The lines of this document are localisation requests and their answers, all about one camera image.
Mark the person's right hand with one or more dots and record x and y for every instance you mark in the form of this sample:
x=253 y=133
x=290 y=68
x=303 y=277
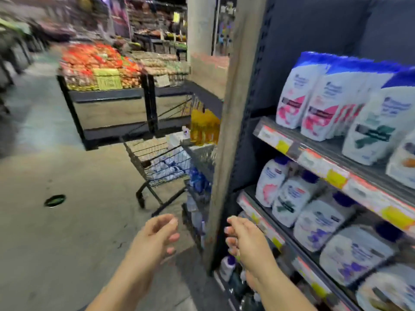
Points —
x=253 y=246

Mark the person's left hand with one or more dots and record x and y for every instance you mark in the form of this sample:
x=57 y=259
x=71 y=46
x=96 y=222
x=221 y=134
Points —
x=149 y=242

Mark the person's left fingers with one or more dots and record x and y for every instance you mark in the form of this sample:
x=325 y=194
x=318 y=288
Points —
x=165 y=223

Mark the person's right fingers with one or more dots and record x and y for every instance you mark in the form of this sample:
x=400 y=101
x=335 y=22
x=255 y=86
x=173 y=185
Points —
x=231 y=234

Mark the person's left forearm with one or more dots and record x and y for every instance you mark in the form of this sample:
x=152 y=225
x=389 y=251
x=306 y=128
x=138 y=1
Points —
x=126 y=285

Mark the person's right forearm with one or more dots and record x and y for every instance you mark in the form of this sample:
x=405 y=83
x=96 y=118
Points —
x=278 y=291

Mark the small white bottle blue cap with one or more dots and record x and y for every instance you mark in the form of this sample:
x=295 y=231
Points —
x=227 y=268

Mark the blue bottles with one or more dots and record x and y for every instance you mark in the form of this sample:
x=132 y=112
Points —
x=198 y=181

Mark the dark bottles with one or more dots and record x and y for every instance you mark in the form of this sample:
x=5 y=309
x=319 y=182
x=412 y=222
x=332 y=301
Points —
x=241 y=291

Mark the white wrapped packs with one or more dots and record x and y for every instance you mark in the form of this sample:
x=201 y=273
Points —
x=168 y=161

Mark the white bottle pink label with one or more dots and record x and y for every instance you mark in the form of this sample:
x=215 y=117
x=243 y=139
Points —
x=269 y=184

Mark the white bottle green label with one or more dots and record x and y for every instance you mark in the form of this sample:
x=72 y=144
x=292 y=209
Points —
x=291 y=200

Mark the small white bottle purple label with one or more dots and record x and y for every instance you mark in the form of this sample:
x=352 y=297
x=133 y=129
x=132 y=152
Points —
x=319 y=223

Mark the yellow oil bottles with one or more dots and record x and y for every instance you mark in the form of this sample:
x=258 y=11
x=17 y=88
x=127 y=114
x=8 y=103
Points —
x=204 y=126

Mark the round floor drain cover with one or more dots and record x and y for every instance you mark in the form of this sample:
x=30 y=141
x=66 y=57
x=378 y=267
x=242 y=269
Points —
x=55 y=201

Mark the large white bottle purple label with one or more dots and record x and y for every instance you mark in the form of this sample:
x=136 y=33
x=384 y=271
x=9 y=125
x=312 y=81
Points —
x=353 y=255

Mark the black display table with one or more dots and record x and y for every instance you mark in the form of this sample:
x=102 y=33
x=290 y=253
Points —
x=110 y=95

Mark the white price sign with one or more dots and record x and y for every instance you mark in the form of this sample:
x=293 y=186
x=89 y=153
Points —
x=162 y=80

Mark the yellow price sign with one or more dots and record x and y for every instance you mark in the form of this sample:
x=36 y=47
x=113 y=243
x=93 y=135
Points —
x=107 y=80

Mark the row of pink label pouches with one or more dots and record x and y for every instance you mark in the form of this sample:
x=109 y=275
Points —
x=321 y=103

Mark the heap of beige packets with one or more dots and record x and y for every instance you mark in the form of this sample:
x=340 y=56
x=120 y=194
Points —
x=159 y=63

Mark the white bottle dark label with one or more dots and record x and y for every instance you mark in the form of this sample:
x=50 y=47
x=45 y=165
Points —
x=389 y=291

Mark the heap of red packets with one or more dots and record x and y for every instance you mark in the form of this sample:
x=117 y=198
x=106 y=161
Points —
x=87 y=61

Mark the white pouch green label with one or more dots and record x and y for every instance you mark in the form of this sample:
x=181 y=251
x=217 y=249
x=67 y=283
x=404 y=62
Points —
x=379 y=126

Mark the white pouch orange label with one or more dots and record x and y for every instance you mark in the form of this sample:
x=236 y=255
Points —
x=403 y=165

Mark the concrete column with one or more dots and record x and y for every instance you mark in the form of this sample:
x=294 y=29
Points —
x=204 y=35

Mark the background store shelves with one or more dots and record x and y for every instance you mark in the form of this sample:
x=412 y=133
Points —
x=152 y=19

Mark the dark store shelving unit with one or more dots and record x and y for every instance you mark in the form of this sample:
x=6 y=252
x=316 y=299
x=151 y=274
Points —
x=291 y=25

